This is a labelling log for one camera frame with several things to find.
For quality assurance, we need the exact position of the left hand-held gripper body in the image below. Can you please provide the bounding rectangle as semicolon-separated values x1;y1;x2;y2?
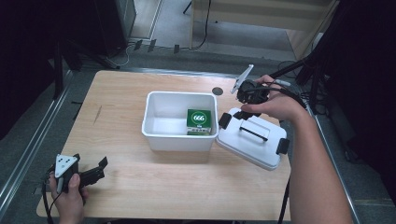
54;153;81;194

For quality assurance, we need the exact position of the person's left hand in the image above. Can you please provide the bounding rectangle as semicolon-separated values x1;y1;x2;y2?
49;173;90;224

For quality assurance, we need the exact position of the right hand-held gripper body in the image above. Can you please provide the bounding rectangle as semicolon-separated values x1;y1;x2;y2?
230;63;271;105

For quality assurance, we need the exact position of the hand-held gripper cable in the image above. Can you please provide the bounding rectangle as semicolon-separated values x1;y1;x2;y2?
248;81;310;224
40;166;64;224

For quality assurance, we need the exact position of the black cabinet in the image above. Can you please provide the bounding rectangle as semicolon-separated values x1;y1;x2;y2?
92;0;138;58

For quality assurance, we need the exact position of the black upright stand post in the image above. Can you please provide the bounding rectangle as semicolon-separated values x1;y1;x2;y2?
52;40;65;101

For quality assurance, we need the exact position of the black metal stand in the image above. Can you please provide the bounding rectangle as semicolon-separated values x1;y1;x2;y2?
269;52;332;115

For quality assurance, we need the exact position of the black tripod leg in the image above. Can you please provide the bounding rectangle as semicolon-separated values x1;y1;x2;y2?
64;40;121;70

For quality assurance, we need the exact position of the white plastic storage box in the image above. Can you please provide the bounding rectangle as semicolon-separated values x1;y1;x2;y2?
141;91;219;153

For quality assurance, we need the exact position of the white floor cable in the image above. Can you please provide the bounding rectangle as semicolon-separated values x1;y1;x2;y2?
106;42;135;68

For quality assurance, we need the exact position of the light wooden cabinet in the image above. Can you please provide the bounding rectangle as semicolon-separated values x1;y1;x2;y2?
189;0;340;61

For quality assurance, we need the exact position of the person's right hand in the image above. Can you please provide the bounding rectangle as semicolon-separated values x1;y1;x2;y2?
240;74;308;123

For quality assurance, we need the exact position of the grey cable plug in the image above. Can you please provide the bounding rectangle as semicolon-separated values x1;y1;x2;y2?
275;78;292;89

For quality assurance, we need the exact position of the bundle of black floor cables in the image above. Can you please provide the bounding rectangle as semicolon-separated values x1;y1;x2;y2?
276;60;329;119

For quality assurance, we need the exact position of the black hanging cable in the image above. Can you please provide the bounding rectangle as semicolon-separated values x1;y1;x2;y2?
190;0;213;51

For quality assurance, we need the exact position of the green cardboard box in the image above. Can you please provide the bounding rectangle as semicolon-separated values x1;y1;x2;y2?
186;108;213;136

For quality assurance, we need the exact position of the left hand-held gripper cable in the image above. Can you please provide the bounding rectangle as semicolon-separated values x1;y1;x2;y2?
40;166;64;224

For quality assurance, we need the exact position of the white lid with black clips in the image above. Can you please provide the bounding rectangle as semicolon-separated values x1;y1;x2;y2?
215;106;290;172

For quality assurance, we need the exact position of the right hand-held gripper cable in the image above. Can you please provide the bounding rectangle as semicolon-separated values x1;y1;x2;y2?
248;81;310;224

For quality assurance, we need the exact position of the metal floor rail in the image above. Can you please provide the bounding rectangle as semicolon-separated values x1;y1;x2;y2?
306;102;362;224
0;70;75;216

